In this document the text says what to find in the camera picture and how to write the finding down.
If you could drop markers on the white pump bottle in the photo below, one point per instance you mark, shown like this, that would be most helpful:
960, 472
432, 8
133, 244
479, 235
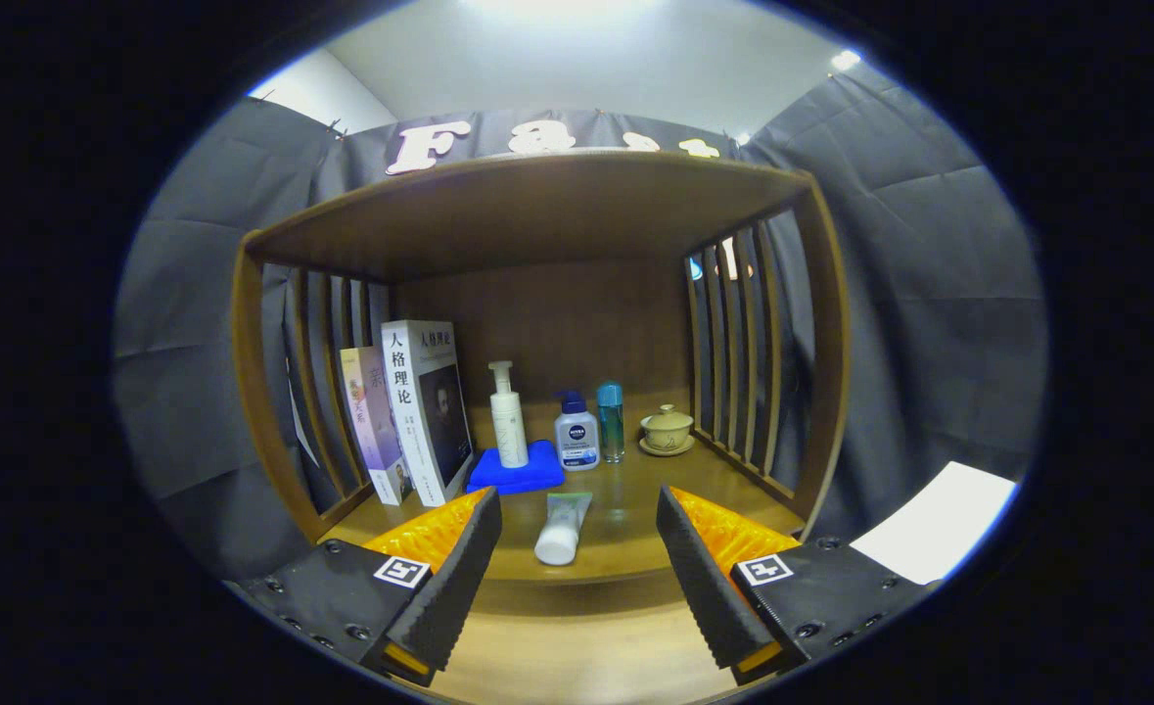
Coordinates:
510, 431

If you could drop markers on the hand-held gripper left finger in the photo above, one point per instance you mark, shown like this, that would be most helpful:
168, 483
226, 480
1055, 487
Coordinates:
454, 587

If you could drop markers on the small ceiling spotlight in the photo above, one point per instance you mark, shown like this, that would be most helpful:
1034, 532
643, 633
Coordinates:
845, 60

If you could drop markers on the wooden cabinet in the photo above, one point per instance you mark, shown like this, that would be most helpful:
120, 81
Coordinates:
537, 211

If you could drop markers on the teal bottle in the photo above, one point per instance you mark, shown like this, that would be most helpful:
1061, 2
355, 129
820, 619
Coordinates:
611, 426

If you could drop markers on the white green tube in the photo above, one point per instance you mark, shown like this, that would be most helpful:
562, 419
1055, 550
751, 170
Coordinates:
562, 534

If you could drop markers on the purple book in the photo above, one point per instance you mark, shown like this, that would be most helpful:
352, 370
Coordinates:
373, 431

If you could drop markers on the white lotion bottle blue cap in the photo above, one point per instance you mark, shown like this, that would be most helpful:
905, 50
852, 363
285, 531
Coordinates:
576, 441

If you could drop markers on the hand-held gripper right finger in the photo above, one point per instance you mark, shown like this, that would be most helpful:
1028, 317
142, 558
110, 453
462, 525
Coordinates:
709, 597

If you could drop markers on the white book with dark cover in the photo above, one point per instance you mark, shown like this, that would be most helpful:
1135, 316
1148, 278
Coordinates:
410, 421

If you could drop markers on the beige lidded teacup with saucer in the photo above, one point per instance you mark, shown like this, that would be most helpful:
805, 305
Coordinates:
668, 431

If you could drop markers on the wooden countertop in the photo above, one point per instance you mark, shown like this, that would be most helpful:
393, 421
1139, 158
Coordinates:
625, 529

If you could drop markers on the blue folded cloth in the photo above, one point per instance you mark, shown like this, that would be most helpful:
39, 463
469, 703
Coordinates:
528, 478

